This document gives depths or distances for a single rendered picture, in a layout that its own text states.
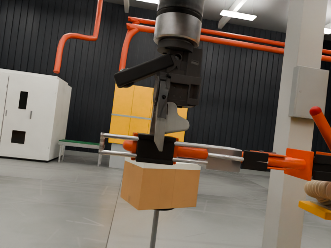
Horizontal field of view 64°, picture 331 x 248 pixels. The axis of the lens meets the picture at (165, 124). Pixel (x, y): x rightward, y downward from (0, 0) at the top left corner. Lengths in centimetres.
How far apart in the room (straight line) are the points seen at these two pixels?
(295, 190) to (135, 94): 650
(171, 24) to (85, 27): 1141
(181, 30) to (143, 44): 1102
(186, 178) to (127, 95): 564
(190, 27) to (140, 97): 735
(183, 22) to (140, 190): 185
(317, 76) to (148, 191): 148
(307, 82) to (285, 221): 83
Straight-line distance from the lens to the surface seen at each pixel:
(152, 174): 226
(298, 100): 173
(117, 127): 780
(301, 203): 82
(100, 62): 1142
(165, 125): 45
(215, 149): 51
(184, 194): 248
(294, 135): 177
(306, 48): 187
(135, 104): 781
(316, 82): 181
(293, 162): 59
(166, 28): 51
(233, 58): 1219
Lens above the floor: 131
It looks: 1 degrees up
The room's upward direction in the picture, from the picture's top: 7 degrees clockwise
